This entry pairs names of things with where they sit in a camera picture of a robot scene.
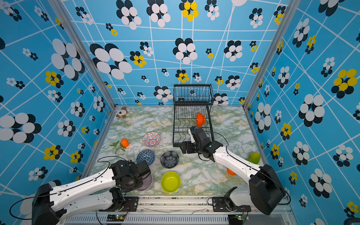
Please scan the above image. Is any red white patterned bowl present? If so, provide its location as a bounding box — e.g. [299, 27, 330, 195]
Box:
[142, 132, 161, 148]

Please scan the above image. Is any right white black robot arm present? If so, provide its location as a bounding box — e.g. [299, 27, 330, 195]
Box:
[180, 127, 287, 215]

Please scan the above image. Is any black patterned bowl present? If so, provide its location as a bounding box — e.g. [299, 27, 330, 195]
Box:
[160, 151, 179, 169]

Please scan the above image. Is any black wire dish rack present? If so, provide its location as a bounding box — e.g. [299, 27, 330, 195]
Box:
[172, 84, 214, 147]

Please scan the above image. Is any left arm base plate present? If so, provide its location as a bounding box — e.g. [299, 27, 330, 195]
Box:
[100, 196, 139, 212]

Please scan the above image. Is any lime green bowl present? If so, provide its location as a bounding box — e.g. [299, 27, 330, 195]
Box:
[160, 171, 181, 193]

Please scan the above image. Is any orange fruit right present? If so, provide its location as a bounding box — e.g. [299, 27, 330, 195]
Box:
[227, 169, 236, 176]

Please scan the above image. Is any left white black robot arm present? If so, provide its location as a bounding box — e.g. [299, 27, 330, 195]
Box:
[31, 160, 151, 225]

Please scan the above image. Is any small plush toy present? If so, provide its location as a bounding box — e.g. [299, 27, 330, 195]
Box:
[116, 107, 128, 120]

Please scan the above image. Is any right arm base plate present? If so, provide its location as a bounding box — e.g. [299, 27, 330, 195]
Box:
[208, 196, 251, 213]

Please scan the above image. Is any lilac plastic bowl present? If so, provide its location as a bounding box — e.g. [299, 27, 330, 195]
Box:
[136, 174, 153, 191]

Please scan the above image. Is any circuit board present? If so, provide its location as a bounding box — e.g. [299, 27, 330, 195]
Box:
[228, 215, 244, 225]
[106, 214, 126, 222]

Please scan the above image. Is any green mango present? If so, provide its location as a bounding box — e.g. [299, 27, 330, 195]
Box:
[247, 152, 261, 165]

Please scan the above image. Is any blue patterned bowl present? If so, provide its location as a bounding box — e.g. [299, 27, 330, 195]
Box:
[136, 149, 155, 166]

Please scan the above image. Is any orange plastic bowl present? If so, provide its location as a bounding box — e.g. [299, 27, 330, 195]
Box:
[196, 112, 206, 127]

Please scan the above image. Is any right circuit board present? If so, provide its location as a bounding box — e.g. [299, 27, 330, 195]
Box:
[228, 215, 244, 225]

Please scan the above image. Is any left circuit board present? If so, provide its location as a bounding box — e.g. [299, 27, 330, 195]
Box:
[106, 214, 126, 222]

